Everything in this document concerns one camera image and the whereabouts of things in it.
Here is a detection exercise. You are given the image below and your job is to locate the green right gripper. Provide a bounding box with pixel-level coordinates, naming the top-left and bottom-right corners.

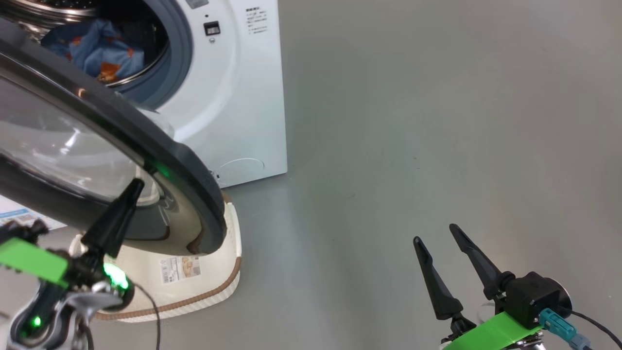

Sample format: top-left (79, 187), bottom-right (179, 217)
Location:
top-left (413, 224), bottom-right (545, 350)

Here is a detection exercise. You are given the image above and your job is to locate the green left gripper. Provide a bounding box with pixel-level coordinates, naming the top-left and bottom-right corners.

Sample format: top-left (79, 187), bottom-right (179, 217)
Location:
top-left (0, 178), bottom-right (145, 297)

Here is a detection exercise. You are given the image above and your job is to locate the washing machine door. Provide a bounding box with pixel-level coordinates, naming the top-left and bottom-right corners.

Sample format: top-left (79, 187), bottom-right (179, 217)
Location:
top-left (0, 19), bottom-right (227, 256)

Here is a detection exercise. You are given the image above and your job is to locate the white front-load washing machine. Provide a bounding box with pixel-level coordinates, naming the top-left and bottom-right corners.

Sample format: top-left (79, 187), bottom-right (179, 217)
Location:
top-left (0, 0), bottom-right (288, 189)

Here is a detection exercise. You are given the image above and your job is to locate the stainless steel washing machine drum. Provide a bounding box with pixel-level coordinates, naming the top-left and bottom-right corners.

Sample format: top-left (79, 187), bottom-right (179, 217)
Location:
top-left (0, 0), bottom-right (171, 88)

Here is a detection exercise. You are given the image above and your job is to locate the white barcode sticker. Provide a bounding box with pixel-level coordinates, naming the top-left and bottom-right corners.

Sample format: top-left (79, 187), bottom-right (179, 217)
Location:
top-left (160, 256), bottom-right (201, 285)

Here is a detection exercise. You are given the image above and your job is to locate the blue energy label sticker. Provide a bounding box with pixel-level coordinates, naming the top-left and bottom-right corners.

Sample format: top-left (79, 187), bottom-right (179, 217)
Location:
top-left (0, 194), bottom-right (66, 231)

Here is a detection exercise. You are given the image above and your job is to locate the white perforated basket brown rim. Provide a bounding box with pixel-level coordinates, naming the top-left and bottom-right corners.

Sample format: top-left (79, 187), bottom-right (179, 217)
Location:
top-left (68, 192), bottom-right (242, 324)

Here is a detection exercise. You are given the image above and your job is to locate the round drain filter cover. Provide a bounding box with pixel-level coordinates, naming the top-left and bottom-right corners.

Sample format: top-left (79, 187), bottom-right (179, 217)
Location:
top-left (214, 158), bottom-right (265, 188)

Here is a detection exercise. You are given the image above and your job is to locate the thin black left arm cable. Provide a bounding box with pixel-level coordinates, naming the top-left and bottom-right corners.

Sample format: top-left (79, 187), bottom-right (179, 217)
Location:
top-left (129, 283), bottom-right (162, 350)

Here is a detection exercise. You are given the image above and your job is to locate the black cable with teal plug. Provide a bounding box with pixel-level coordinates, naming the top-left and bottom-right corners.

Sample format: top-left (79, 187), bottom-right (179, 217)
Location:
top-left (538, 308), bottom-right (622, 350)

